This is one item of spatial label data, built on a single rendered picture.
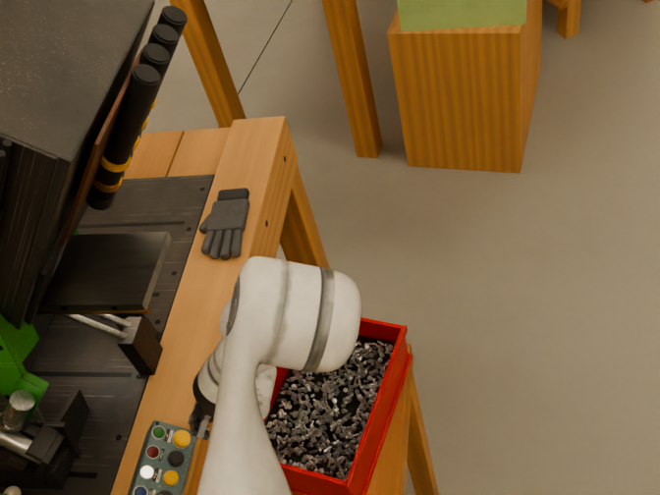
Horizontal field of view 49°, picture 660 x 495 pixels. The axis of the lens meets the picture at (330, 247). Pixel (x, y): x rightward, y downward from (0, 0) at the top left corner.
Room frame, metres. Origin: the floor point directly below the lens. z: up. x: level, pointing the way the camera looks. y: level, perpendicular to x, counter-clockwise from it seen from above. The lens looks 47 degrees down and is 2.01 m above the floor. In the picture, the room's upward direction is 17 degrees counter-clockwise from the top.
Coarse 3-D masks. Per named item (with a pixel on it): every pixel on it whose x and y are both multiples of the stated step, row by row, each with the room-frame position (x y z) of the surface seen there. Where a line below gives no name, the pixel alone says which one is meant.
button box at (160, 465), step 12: (156, 420) 0.70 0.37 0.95; (168, 432) 0.68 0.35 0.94; (144, 444) 0.67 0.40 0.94; (156, 444) 0.66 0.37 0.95; (168, 444) 0.66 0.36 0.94; (192, 444) 0.66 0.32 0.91; (144, 456) 0.64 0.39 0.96; (168, 456) 0.64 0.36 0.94; (156, 468) 0.62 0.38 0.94; (168, 468) 0.62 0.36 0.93; (180, 468) 0.62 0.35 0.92; (132, 480) 0.62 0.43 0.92; (144, 480) 0.60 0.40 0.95; (156, 480) 0.60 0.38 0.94; (180, 480) 0.60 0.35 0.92; (132, 492) 0.58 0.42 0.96; (156, 492) 0.58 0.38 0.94; (180, 492) 0.58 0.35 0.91
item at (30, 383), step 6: (24, 378) 0.74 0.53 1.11; (30, 378) 0.75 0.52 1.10; (36, 378) 0.75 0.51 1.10; (18, 384) 0.75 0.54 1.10; (24, 384) 0.74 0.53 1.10; (30, 384) 0.74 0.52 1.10; (36, 384) 0.74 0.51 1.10; (42, 384) 0.74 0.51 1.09; (48, 384) 0.74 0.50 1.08; (18, 390) 0.74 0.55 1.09; (24, 390) 0.74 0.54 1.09; (30, 390) 0.74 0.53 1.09; (36, 390) 0.73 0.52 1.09; (42, 390) 0.73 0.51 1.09; (36, 396) 0.73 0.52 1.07; (36, 402) 0.73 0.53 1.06; (6, 408) 0.75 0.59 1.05; (30, 414) 0.73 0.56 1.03
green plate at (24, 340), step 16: (0, 320) 0.80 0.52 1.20; (0, 336) 0.77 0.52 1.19; (16, 336) 0.80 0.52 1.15; (32, 336) 0.82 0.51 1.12; (0, 352) 0.77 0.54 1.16; (16, 352) 0.77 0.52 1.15; (0, 368) 0.76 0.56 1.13; (16, 368) 0.75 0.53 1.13; (0, 384) 0.76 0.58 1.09; (16, 384) 0.75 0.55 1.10
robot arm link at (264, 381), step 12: (204, 372) 0.61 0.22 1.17; (264, 372) 0.62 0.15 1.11; (276, 372) 0.62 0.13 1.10; (204, 384) 0.60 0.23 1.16; (216, 384) 0.58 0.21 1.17; (264, 384) 0.60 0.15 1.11; (204, 396) 0.59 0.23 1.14; (216, 396) 0.58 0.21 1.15; (264, 396) 0.58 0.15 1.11; (264, 408) 0.57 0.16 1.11
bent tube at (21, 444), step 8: (0, 432) 0.72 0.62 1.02; (0, 440) 0.71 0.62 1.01; (8, 440) 0.71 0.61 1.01; (16, 440) 0.71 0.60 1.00; (24, 440) 0.71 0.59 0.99; (32, 440) 0.72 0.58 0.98; (8, 448) 0.70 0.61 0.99; (16, 448) 0.70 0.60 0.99; (24, 448) 0.70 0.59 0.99; (24, 456) 0.69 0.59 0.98
